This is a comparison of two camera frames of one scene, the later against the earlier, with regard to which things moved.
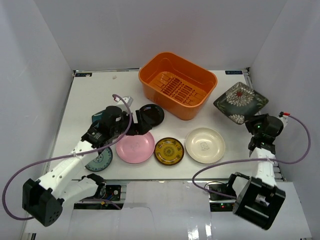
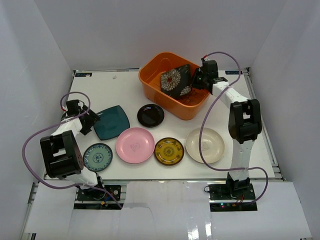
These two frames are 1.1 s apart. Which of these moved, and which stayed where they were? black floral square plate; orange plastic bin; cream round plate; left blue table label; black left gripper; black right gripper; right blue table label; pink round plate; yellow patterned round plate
Moved: black left gripper; black floral square plate; black right gripper
Stayed: pink round plate; left blue table label; right blue table label; orange plastic bin; yellow patterned round plate; cream round plate
